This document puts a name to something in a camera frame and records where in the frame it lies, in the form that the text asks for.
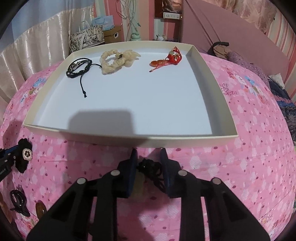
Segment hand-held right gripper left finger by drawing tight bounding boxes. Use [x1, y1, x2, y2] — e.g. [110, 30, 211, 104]
[26, 148, 139, 241]

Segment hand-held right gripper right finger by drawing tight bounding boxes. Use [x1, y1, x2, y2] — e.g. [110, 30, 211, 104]
[159, 148, 271, 241]

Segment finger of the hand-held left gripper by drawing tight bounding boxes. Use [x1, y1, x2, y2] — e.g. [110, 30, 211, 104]
[0, 153, 18, 171]
[0, 145, 19, 154]

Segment jade pendant with black cord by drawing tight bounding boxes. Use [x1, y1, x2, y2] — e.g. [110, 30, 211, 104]
[136, 159, 166, 200]

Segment black flower hair clip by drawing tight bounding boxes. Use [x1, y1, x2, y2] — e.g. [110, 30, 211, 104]
[15, 138, 33, 173]

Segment white shallow box tray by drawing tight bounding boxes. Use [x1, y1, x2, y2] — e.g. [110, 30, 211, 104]
[22, 40, 238, 147]

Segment black braided leather bracelet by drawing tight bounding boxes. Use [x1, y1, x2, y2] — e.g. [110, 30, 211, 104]
[66, 58, 102, 99]

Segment cream fluffy scrunchie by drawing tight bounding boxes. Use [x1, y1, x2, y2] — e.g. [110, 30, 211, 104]
[100, 49, 141, 75]

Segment orange pendant with red knot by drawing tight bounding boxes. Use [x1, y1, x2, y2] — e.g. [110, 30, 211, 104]
[149, 59, 171, 73]

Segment small red knotted charm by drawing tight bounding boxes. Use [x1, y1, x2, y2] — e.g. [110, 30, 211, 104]
[167, 46, 183, 64]

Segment black hair claw clip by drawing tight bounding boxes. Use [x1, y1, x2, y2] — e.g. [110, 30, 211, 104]
[9, 189, 30, 217]

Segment brown carved wooden pendant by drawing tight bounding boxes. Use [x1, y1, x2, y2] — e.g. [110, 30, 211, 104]
[35, 200, 48, 219]

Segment cream satin curtain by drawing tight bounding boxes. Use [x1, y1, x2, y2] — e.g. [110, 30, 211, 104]
[0, 9, 94, 100]

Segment black white floral gift bag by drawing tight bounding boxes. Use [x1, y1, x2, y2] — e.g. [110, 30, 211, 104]
[69, 25, 104, 52]

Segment purple dotted pillow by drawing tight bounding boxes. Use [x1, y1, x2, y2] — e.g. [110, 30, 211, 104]
[228, 51, 270, 80]

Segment dark patterned blanket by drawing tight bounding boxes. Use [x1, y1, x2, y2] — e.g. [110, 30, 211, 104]
[268, 74, 296, 142]

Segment brown cardboard box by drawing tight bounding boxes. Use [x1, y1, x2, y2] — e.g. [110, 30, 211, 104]
[103, 25, 122, 43]

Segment light blue gift bag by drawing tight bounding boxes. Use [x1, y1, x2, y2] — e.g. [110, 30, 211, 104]
[92, 15, 115, 32]

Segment pink bed headboard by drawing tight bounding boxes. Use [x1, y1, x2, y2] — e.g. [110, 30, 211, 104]
[181, 0, 290, 77]

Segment pink patterned curtain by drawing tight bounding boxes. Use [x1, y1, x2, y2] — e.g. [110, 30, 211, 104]
[231, 0, 277, 35]

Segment hanging charger cables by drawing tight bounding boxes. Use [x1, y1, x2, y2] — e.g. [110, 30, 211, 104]
[120, 0, 141, 35]

